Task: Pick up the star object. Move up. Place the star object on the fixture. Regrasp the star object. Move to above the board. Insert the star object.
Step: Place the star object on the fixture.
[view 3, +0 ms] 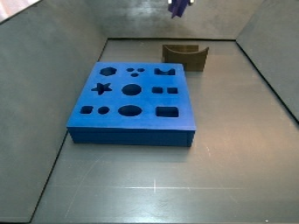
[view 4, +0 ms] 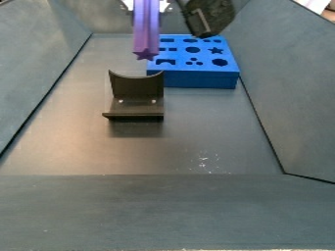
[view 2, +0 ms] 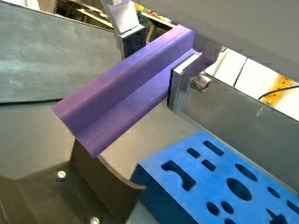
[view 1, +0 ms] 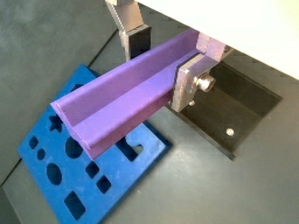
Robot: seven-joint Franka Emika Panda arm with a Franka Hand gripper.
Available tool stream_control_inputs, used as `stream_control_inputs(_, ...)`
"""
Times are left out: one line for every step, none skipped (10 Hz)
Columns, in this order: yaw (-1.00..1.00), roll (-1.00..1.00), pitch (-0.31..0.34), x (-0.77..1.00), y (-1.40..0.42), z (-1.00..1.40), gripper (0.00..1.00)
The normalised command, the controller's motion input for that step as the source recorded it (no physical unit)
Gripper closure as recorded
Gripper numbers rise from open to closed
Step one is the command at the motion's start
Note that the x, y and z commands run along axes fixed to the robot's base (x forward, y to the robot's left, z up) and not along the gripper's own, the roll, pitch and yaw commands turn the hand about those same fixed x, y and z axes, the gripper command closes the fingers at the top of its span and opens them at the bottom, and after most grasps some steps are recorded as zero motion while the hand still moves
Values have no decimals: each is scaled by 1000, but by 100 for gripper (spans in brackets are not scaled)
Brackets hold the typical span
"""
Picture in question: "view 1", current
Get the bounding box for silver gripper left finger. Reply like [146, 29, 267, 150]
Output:
[106, 0, 152, 60]

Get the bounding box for purple star-profile bar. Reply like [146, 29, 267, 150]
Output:
[51, 28, 227, 161]

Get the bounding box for blue foam shape board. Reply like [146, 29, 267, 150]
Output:
[16, 64, 174, 224]

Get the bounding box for dark curved fixture stand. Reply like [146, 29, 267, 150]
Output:
[168, 55, 283, 160]

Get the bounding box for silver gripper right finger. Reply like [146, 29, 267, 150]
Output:
[170, 52, 221, 114]

